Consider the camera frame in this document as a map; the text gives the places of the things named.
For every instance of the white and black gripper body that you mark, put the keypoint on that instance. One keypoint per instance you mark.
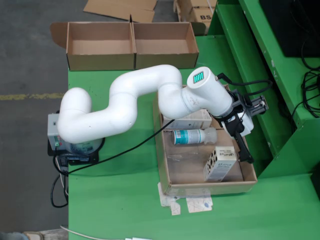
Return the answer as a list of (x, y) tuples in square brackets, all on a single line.
[(237, 123)]

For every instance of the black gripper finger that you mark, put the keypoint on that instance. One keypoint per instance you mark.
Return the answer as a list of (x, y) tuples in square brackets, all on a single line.
[(243, 150)]

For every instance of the cow print hand cream box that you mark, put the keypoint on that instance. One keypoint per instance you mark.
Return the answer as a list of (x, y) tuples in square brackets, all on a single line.
[(220, 170)]

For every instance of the gray robot base control box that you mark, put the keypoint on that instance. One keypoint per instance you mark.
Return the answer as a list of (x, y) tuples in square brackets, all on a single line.
[(53, 130)]

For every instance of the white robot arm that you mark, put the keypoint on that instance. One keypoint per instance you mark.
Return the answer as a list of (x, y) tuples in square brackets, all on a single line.
[(140, 82)]

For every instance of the long white carton box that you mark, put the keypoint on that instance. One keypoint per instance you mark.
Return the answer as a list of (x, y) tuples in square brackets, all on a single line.
[(195, 121)]

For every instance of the shallow cardboard tray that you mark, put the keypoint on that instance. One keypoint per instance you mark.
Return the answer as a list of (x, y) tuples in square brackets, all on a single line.
[(195, 170)]

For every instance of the BS printed cardboard box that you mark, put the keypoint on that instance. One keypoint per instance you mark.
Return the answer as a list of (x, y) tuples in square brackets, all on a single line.
[(200, 16)]

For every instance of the plain brown cardboard box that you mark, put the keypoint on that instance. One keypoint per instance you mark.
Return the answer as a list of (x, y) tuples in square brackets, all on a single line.
[(183, 5)]

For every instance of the two-compartment cardboard box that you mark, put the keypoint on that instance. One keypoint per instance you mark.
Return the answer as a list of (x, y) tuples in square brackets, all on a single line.
[(100, 42)]

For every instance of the white bottle teal label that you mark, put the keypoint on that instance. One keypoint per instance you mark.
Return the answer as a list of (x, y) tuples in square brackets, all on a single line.
[(187, 136)]

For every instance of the paper scrap with blue mark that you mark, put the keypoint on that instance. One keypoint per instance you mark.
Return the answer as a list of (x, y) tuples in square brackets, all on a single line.
[(197, 205)]

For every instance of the green metal shelf unit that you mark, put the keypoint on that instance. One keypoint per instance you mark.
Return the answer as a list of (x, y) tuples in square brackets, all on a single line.
[(260, 37)]

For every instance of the taped white paper scrap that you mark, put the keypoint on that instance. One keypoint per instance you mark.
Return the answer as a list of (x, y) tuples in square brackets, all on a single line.
[(175, 208)]

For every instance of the black monitor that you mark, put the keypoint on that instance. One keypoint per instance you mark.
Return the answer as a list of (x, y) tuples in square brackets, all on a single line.
[(295, 25)]

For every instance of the beige shoe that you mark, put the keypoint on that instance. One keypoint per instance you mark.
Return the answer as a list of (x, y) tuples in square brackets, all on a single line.
[(32, 235)]

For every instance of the blue jeans leg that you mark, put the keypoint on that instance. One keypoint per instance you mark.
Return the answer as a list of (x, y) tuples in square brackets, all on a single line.
[(11, 236)]

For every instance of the gray wrist camera mount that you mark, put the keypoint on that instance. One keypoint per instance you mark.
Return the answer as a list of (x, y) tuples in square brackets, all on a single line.
[(257, 106)]

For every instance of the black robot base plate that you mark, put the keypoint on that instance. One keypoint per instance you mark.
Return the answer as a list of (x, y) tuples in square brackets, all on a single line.
[(85, 160)]

